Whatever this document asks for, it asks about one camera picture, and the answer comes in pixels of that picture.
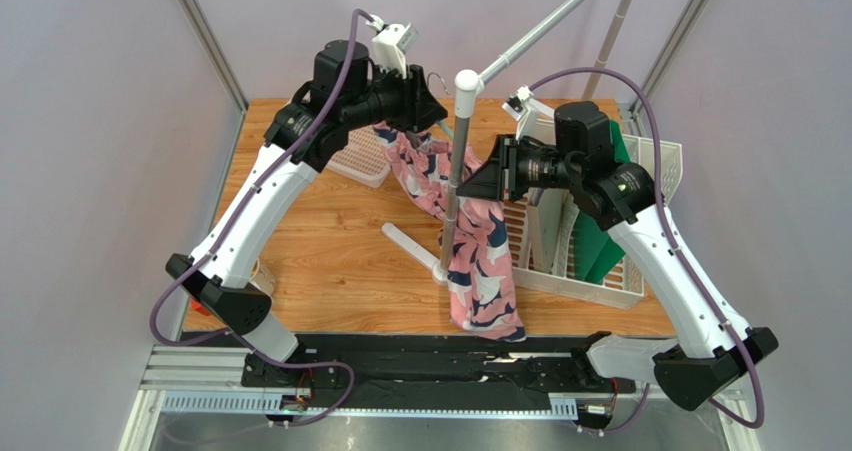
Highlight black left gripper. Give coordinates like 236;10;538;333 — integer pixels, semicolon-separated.
342;60;449;135

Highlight pale green clothes hanger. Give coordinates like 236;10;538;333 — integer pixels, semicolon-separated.
426;72;454;140

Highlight pink patterned shorts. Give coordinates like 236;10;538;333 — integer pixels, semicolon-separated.
372;123;527;342

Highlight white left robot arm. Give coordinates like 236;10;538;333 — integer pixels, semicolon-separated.
165;37;448;362

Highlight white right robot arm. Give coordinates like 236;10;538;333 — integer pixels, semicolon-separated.
458;101;778;411

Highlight grey document folder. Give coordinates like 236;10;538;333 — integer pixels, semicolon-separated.
527;188;565;274

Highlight white perforated basket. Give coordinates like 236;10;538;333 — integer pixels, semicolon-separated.
326;126;391;189

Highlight white file organizer rack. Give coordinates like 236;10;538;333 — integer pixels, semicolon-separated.
495;118;684;310

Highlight green document folder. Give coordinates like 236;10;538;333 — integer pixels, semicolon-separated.
572;118;634;285

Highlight yellow-lined patterned mug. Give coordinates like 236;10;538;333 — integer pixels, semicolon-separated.
249;259;276;297

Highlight red cube block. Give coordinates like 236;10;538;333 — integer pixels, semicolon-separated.
189;298;211;317

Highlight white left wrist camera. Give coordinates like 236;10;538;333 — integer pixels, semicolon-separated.
369;17;419;79

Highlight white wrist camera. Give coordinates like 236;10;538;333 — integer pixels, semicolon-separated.
502;86;555;144
369;17;419;79

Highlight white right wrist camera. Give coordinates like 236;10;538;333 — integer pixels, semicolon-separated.
502;86;555;144

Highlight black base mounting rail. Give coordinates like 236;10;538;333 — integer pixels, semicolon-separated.
179;331;674;413

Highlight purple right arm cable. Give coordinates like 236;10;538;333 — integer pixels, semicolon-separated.
529;67;767;435

